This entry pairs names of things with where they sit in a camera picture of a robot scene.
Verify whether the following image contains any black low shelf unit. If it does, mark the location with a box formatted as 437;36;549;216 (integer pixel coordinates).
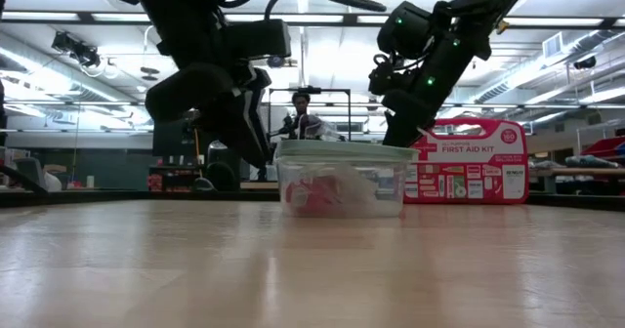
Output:
147;164;212;194

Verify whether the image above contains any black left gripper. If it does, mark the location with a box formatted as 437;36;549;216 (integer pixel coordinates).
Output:
145;20;293;169

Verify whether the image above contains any light blue cloth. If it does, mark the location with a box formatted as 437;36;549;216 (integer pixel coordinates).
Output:
273;138;421;163

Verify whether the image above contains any red first aid kit case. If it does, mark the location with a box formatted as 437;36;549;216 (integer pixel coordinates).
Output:
402;116;529;206

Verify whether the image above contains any black ceiling-hung device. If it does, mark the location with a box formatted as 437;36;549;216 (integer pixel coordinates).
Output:
50;30;103;70

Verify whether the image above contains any black monitor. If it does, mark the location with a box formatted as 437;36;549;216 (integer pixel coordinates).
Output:
151;117;206;159

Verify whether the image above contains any black stand frame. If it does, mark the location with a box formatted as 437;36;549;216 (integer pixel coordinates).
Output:
267;85;353;144

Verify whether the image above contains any long LED light bar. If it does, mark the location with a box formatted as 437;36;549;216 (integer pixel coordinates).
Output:
0;9;625;30

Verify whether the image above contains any black ceiling speaker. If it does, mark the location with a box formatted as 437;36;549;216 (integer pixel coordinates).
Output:
572;55;599;71

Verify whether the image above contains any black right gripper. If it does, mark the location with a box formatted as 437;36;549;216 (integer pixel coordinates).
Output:
369;57;455;148

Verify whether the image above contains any red bandage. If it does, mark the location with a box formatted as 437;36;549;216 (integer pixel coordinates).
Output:
285;175;354;218

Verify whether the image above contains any grey office chair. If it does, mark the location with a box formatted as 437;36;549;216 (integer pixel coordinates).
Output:
12;155;63;193

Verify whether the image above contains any metal wire shelf rack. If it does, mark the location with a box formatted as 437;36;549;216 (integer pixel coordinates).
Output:
574;121;625;173

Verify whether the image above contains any person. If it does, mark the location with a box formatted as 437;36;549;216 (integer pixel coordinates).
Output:
278;90;326;142

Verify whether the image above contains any dark folded cloth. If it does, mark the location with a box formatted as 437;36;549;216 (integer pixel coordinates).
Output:
564;154;622;170

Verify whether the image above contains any red storage bin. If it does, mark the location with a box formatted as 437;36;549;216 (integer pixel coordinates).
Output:
580;136;625;159

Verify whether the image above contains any silver air duct with vent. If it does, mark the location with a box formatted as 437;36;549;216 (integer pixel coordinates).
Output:
471;27;625;105

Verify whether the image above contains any wooden side table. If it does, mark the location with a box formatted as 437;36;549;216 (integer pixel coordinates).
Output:
526;166;625;195

